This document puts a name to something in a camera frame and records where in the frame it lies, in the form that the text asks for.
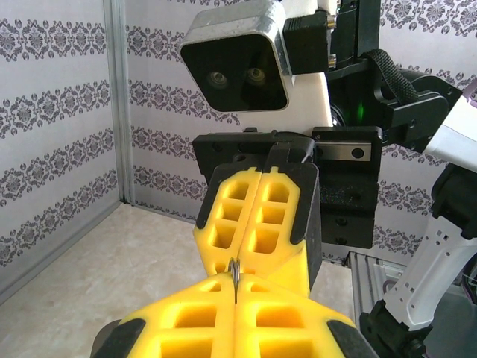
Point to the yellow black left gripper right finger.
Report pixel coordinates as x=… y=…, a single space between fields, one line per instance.
x=283 y=328

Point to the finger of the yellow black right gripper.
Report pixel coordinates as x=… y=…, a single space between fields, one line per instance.
x=216 y=209
x=294 y=209

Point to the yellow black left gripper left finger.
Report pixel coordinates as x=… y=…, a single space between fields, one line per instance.
x=186 y=328

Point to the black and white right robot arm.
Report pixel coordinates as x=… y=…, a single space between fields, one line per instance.
x=428 y=261

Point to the aluminium side rail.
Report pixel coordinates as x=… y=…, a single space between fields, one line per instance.
x=369 y=276

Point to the aluminium corner post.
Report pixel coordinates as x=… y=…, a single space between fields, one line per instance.
x=119 y=112

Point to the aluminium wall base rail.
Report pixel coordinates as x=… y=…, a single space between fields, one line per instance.
x=56 y=248

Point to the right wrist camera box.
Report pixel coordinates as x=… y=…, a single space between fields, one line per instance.
x=231 y=56

